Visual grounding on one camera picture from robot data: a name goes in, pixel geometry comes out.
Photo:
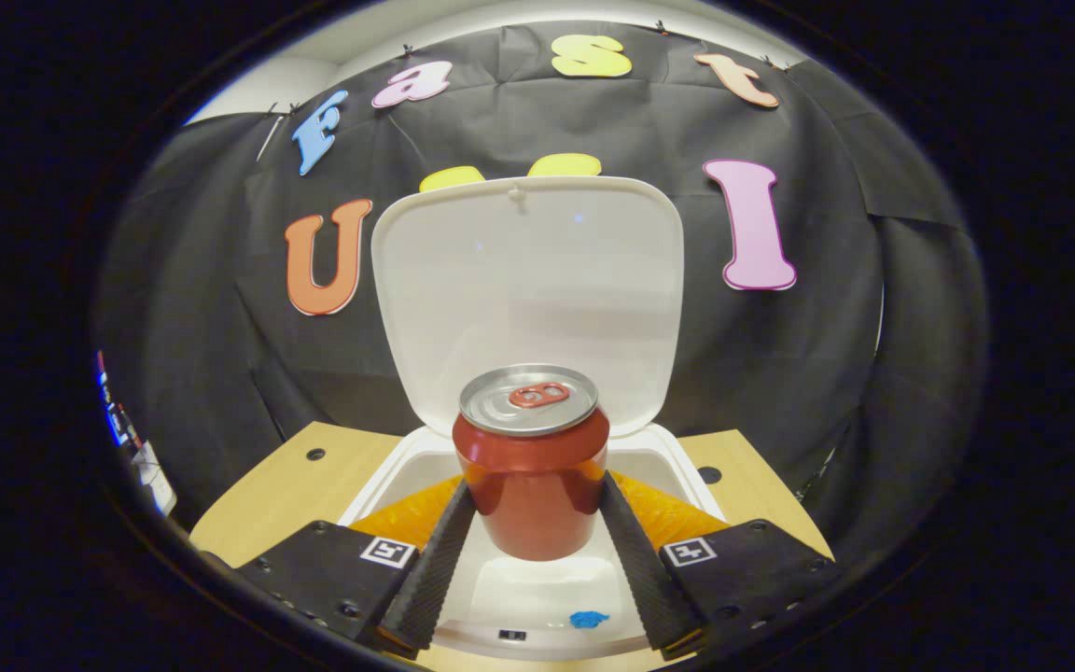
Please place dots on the black backdrop cloth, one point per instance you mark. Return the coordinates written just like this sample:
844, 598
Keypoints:
780, 373

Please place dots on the red pop can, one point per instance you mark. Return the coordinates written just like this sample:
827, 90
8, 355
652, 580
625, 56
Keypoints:
533, 485

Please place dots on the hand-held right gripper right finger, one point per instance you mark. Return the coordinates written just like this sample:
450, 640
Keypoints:
640, 569

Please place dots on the computer monitor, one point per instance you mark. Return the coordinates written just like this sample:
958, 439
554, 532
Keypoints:
116, 415

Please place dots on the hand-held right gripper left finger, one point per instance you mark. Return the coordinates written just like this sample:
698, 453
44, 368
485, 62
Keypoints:
430, 569

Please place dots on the blue paper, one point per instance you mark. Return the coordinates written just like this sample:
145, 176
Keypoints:
588, 619

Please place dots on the wooden desktop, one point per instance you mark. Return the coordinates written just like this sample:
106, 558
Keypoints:
286, 504

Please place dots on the white side table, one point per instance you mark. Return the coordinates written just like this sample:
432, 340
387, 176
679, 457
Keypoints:
155, 481

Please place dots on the white desktop garbage bin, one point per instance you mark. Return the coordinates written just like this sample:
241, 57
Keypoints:
537, 280

